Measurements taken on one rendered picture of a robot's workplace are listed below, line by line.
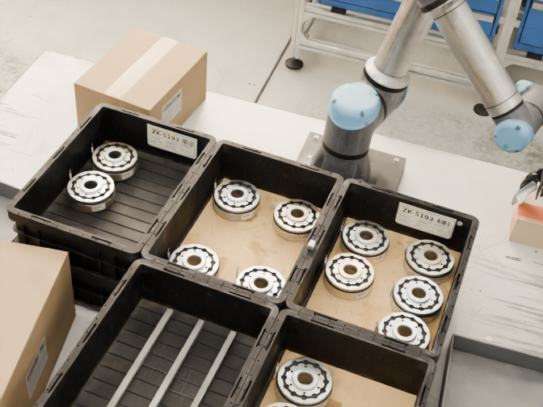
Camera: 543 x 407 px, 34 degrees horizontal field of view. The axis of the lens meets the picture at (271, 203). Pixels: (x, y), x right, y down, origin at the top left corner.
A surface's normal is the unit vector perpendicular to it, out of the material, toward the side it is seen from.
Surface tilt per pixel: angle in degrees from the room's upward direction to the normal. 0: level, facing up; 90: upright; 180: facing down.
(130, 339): 0
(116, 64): 0
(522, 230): 90
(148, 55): 0
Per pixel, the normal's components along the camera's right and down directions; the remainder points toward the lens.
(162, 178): 0.07, -0.72
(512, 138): -0.52, 0.51
